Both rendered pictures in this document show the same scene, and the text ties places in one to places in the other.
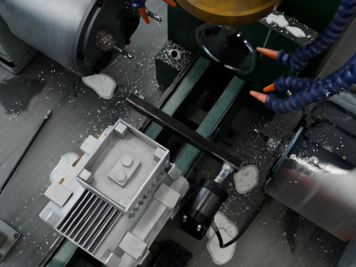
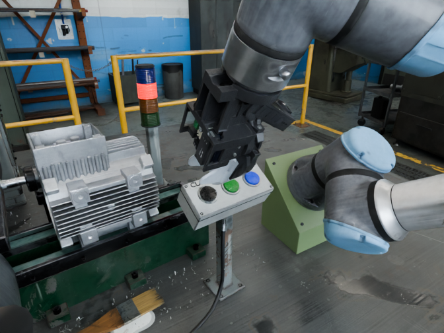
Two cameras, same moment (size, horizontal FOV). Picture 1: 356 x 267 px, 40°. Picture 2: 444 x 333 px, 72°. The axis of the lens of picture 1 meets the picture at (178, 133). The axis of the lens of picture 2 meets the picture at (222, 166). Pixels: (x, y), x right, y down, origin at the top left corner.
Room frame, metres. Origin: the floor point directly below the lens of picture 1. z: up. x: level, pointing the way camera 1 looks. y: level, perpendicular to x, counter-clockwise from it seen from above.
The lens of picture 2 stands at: (0.61, 0.58, 1.34)
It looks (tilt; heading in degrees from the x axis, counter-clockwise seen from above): 26 degrees down; 203
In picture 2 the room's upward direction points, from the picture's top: straight up
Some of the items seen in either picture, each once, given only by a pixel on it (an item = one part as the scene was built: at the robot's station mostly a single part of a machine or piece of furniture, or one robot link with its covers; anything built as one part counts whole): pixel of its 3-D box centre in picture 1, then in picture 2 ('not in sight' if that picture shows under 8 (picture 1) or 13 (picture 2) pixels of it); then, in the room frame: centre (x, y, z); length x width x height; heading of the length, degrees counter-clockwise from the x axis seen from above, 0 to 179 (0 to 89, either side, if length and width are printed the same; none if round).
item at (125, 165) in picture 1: (124, 169); (69, 152); (0.22, 0.09, 1.11); 0.12 x 0.11 x 0.07; 148
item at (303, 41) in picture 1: (239, 36); not in sight; (0.57, -0.12, 0.97); 0.30 x 0.11 x 0.34; 59
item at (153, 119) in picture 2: not in sight; (150, 117); (-0.18, -0.02, 1.05); 0.06 x 0.06 x 0.04
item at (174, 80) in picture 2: not in sight; (173, 80); (-4.32, -2.52, 0.30); 0.39 x 0.39 x 0.60
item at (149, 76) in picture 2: not in sight; (145, 74); (-0.18, -0.02, 1.19); 0.06 x 0.06 x 0.04
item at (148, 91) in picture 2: not in sight; (147, 90); (-0.18, -0.02, 1.14); 0.06 x 0.06 x 0.04
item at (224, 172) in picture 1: (218, 181); (20, 181); (0.23, -0.08, 1.01); 0.08 x 0.02 x 0.02; 149
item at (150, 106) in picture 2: not in sight; (148, 104); (-0.18, -0.02, 1.10); 0.06 x 0.06 x 0.04
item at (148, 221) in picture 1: (116, 202); (98, 187); (0.19, 0.11, 1.01); 0.20 x 0.19 x 0.19; 148
